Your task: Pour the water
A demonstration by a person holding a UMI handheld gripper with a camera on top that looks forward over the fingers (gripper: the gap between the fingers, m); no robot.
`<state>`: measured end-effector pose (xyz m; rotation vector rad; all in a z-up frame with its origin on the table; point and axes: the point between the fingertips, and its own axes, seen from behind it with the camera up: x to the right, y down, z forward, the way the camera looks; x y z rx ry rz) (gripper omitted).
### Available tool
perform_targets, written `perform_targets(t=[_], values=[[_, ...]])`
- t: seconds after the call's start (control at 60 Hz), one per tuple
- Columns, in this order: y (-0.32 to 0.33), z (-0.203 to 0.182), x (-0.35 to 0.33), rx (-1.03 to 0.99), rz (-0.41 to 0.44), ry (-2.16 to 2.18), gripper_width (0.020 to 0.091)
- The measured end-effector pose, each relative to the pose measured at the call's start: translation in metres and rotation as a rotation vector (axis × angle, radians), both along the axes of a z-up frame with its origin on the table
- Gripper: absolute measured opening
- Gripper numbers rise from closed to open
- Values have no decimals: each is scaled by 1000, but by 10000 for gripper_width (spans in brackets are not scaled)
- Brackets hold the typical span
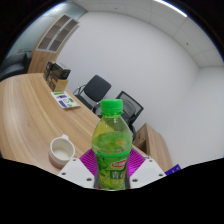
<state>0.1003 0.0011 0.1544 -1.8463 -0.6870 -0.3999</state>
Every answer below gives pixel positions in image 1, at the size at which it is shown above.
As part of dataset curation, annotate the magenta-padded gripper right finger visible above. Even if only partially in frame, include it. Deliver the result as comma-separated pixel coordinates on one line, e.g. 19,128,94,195
126,148,167,190

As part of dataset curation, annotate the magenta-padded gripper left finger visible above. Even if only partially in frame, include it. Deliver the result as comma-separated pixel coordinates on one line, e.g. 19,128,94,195
57,148,101,190

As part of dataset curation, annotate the green drink bottle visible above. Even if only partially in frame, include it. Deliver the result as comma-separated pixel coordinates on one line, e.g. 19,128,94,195
91,98,134,192

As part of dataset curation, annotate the white and brown cup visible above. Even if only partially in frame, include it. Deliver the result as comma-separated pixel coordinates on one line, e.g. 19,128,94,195
48,134,76,170

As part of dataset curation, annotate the purple standing pouch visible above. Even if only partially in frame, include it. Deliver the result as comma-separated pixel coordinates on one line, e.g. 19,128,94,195
164,163,183,177

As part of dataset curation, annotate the grey mesh-backed office chair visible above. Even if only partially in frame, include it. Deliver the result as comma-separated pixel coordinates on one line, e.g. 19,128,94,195
93,90,145,141

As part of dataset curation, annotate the printed leaflet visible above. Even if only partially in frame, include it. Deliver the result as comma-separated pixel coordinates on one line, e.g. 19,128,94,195
50,90,82,110

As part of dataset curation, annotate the black office chair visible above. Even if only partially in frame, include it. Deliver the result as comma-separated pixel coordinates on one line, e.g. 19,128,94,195
73,74,113,111

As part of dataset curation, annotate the dark brown box stack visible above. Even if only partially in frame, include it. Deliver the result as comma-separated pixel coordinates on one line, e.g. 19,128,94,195
43,61,72,93

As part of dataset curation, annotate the wooden shelf unit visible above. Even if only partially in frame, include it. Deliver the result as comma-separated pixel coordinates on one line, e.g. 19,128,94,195
27,13,81,75

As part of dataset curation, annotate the dark sofa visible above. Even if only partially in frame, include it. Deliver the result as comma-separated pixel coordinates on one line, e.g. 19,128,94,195
0,51,33,83

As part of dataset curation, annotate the long ceiling light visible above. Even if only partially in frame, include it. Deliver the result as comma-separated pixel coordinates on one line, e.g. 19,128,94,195
153,0,188,18

